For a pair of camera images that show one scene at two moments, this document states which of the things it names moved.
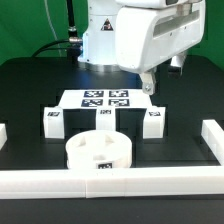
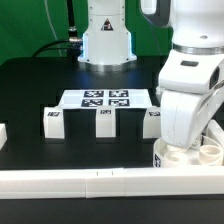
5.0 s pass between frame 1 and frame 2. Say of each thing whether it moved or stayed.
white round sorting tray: moved
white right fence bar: stayed
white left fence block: stayed
